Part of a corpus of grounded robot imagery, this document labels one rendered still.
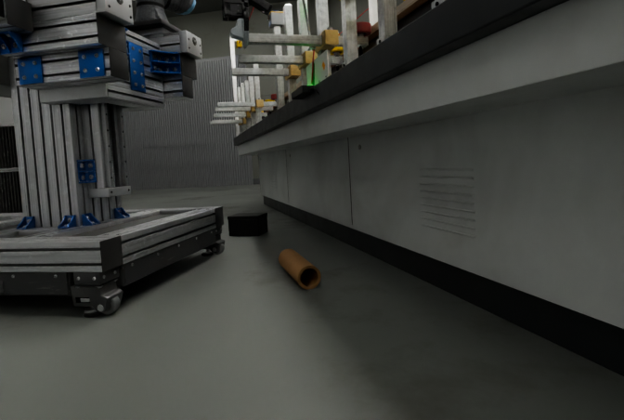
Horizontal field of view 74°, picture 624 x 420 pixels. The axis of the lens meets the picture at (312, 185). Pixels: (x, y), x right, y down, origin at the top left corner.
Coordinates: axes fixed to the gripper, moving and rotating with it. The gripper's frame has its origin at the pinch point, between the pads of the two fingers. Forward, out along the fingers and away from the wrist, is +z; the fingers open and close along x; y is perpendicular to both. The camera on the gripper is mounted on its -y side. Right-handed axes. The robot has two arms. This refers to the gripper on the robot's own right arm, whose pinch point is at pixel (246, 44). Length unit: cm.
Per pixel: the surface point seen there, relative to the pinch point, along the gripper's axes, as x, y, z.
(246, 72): -48.5, -6.5, -1.5
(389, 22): 48, -28, 7
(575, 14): 99, -29, 23
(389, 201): 3, -49, 57
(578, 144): 81, -49, 40
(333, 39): 5.0, -29.4, -1.1
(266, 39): 1.5, -6.4, -1.4
